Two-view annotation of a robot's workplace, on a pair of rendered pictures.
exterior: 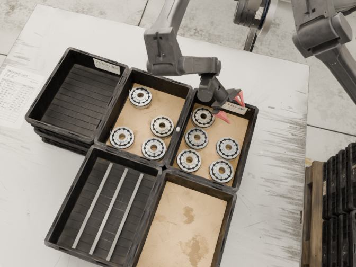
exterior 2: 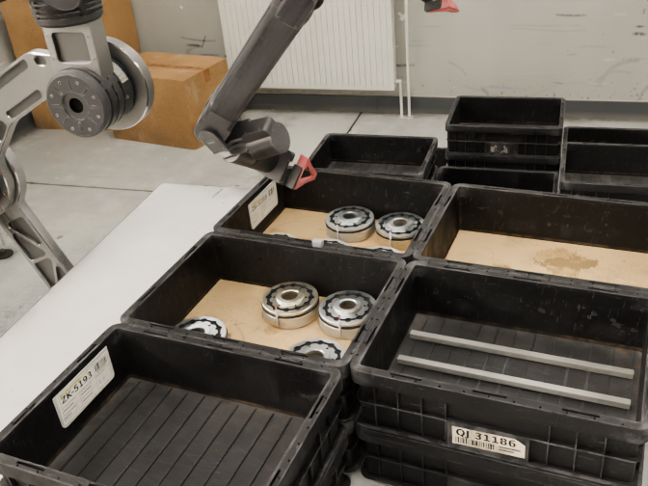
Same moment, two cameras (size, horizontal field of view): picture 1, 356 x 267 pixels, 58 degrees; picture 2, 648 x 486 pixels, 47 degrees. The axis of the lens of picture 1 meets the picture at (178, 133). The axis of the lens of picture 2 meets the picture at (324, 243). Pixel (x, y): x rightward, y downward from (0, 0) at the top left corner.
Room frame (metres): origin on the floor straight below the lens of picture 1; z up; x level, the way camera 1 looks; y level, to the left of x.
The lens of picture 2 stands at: (0.23, 1.11, 1.62)
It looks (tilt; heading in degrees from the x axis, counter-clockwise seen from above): 31 degrees down; 287
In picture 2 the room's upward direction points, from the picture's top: 6 degrees counter-clockwise
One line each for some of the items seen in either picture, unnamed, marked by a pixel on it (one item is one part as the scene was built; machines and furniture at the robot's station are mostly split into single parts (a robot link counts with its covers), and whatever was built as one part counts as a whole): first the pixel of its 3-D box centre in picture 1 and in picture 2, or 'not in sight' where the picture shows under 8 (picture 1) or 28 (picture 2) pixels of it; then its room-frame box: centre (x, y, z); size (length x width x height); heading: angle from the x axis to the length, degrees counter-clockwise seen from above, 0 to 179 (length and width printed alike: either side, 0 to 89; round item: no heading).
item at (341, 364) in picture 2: (145, 114); (267, 294); (0.62, 0.15, 0.92); 0.40 x 0.30 x 0.02; 171
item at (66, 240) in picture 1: (108, 207); (508, 364); (0.23, 0.21, 0.87); 0.40 x 0.30 x 0.11; 171
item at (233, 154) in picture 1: (228, 148); (349, 218); (0.57, -0.22, 0.86); 0.10 x 0.10 x 0.01
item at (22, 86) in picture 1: (10, 95); not in sight; (0.71, 0.84, 0.70); 0.33 x 0.23 x 0.01; 177
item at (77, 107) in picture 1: (82, 98); (176, 444); (0.67, 0.44, 0.87); 0.40 x 0.30 x 0.11; 171
